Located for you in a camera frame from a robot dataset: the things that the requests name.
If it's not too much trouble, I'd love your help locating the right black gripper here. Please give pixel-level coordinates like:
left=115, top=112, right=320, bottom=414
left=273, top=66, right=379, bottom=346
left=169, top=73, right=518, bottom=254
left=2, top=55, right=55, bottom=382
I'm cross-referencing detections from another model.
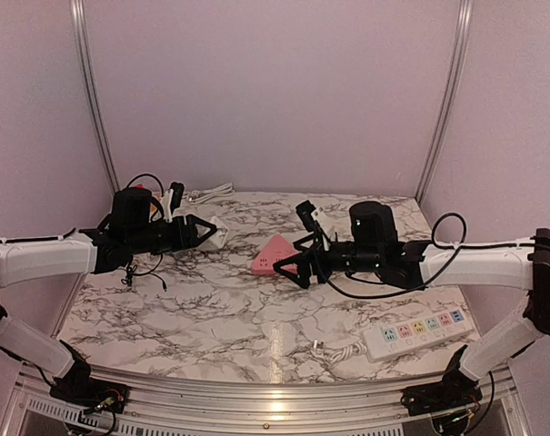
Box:
left=273, top=232, right=383, bottom=290

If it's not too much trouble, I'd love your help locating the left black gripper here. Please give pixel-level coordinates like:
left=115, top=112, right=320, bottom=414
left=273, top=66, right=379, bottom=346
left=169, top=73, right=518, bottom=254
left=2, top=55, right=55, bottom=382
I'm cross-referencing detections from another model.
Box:
left=126, top=213, right=215, bottom=255

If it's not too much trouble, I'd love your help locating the white orange-strip cable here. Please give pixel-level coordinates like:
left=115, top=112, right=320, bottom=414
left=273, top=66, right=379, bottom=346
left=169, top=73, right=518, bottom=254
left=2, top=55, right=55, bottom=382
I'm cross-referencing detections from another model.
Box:
left=183, top=182, right=235, bottom=205

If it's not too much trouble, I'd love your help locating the white cube socket adapter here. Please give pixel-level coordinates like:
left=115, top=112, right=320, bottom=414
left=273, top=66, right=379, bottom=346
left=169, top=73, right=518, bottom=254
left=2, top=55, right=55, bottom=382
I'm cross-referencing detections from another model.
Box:
left=204, top=216, right=230, bottom=251

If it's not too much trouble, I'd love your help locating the pink triangular power strip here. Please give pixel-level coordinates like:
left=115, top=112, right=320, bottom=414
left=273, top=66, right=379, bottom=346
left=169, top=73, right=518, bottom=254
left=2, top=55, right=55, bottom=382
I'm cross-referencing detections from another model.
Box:
left=251, top=234, right=298, bottom=276

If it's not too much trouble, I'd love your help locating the black power adapter with cable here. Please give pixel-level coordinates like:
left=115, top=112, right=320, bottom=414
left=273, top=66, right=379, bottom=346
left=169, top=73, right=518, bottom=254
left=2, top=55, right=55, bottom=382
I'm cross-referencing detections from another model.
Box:
left=121, top=260, right=168, bottom=292

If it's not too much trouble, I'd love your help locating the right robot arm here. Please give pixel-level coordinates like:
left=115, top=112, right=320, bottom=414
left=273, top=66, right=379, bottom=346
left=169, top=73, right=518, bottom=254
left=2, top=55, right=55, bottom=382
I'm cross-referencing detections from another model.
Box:
left=273, top=201, right=550, bottom=416

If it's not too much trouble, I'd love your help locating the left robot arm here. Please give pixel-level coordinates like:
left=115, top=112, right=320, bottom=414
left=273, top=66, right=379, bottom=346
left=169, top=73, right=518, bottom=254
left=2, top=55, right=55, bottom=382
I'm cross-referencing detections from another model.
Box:
left=0, top=181, right=217, bottom=405

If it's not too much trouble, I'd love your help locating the white multicolour power strip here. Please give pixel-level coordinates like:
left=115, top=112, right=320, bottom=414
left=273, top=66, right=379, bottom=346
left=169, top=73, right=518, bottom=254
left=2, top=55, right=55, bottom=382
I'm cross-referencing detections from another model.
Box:
left=362, top=307, right=474, bottom=362

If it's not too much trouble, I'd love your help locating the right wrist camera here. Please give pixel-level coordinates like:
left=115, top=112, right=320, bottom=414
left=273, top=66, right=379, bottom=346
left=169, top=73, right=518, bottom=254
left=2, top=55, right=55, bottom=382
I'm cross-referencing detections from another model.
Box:
left=295, top=201, right=335, bottom=240

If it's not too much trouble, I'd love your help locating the white bundled strip cable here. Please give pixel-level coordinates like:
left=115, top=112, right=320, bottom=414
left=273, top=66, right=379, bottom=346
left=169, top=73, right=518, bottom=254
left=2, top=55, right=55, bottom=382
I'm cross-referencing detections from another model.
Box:
left=310, top=342, right=369, bottom=363

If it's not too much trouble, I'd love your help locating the aluminium front rail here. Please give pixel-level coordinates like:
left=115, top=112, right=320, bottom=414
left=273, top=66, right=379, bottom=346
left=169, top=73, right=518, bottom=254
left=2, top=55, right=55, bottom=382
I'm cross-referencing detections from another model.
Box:
left=0, top=364, right=533, bottom=435

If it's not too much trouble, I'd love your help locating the left aluminium frame post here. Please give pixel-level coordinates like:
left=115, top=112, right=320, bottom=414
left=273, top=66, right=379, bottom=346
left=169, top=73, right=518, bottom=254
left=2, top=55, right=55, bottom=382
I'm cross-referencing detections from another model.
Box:
left=70, top=0, right=120, bottom=193

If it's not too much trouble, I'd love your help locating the aluminium frame post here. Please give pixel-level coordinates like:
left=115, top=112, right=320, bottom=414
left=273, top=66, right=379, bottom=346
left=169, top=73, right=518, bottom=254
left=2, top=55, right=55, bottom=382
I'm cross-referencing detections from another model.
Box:
left=415, top=0, right=475, bottom=205
left=70, top=0, right=120, bottom=193

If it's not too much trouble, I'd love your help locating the right aluminium frame post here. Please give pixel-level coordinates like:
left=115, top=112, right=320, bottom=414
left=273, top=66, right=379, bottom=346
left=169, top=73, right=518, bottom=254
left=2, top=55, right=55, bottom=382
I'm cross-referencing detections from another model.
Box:
left=415, top=0, right=475, bottom=205

